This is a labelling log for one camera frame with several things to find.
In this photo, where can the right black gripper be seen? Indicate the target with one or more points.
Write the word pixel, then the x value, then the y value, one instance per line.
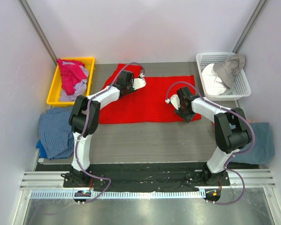
pixel 182 108

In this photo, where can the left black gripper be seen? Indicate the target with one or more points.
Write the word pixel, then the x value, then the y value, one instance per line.
pixel 130 86

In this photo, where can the red t shirt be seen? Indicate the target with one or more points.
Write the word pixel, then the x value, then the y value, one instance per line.
pixel 147 104

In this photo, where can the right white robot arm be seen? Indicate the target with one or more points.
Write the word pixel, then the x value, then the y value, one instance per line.
pixel 232 130

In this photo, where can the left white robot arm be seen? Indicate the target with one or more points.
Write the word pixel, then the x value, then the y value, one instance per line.
pixel 84 120

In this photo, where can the white shirt in basket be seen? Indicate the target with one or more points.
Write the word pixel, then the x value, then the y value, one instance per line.
pixel 213 83

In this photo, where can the lavender t shirt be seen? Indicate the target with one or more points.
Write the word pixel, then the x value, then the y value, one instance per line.
pixel 80 88

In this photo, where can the pink t shirt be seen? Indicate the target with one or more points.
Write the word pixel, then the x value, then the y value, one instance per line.
pixel 72 72

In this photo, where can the grey shirt in basket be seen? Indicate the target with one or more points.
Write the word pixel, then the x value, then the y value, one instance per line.
pixel 230 68

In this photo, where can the white perforated basket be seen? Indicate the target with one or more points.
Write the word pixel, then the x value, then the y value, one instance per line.
pixel 240 88

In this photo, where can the yellow plastic bin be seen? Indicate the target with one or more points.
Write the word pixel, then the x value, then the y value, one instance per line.
pixel 56 85

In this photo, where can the teal folded t shirt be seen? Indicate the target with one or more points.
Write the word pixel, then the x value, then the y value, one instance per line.
pixel 263 149

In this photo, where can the blue checkered shirt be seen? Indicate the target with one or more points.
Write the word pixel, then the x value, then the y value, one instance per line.
pixel 56 140

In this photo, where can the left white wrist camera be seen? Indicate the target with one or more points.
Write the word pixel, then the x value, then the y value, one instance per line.
pixel 139 82

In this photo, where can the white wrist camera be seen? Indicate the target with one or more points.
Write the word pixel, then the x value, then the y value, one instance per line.
pixel 174 101
pixel 139 82

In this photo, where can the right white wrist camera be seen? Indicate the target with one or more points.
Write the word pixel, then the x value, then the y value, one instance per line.
pixel 174 101

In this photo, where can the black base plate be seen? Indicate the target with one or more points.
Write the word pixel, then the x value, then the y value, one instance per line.
pixel 145 177

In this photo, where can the white slotted cable duct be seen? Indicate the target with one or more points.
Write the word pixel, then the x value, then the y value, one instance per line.
pixel 83 194

